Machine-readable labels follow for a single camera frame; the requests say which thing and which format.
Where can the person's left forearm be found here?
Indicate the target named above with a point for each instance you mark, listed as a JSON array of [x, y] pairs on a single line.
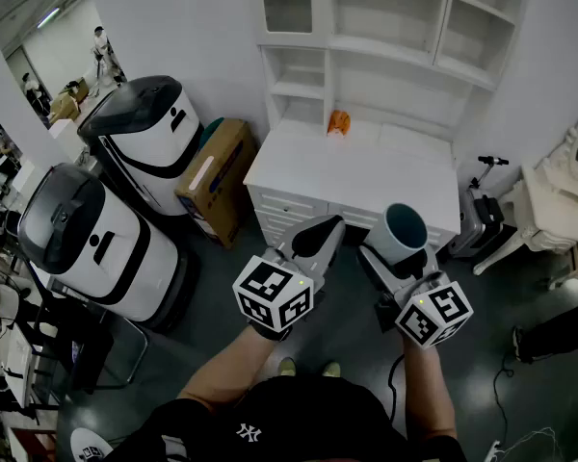
[[231, 368]]

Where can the white ornate dressing table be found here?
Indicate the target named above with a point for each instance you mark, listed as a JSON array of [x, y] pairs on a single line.
[[554, 200]]

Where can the person's black shirt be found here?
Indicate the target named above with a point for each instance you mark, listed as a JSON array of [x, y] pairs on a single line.
[[308, 421]]

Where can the white round floor disc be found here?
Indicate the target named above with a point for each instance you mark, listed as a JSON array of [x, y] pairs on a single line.
[[89, 445]]

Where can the person's right shoe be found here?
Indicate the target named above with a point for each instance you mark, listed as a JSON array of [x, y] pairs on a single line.
[[331, 369]]

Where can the black folding chair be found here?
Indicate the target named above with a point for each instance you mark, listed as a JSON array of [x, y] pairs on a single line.
[[94, 349]]

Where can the dark green round object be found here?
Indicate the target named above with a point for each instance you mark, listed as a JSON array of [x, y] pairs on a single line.
[[209, 130]]

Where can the white cabinet with shelves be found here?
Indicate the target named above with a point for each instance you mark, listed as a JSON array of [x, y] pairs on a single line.
[[390, 94]]

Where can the silver suitcase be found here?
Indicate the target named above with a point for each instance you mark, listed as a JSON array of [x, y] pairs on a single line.
[[474, 219]]

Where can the white glass cabinet door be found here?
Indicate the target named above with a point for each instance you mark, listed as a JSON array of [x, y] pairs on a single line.
[[286, 3]]

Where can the person's shoe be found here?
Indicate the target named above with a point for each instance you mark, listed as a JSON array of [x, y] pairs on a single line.
[[331, 369], [287, 366]]

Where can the stacked cardboard boxes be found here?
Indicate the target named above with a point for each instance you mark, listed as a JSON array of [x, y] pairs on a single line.
[[67, 101]]

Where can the ceiling light strip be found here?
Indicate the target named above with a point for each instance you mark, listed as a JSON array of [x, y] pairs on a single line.
[[48, 18]]

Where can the person's right forearm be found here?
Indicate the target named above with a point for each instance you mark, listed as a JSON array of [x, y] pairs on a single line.
[[426, 388]]

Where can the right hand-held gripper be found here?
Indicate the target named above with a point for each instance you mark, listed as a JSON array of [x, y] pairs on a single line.
[[433, 313]]

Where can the person's left shoe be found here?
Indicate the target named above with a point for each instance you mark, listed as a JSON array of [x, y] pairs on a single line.
[[287, 366]]

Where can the brown cardboard box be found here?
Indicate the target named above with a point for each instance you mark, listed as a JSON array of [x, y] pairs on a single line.
[[212, 181]]

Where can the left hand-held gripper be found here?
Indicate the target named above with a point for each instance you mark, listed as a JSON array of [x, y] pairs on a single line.
[[274, 289]]

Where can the blue-grey cup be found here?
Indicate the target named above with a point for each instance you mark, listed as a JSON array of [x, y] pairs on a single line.
[[390, 243]]

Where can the orange toy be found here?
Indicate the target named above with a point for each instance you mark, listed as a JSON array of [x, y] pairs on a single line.
[[339, 123]]

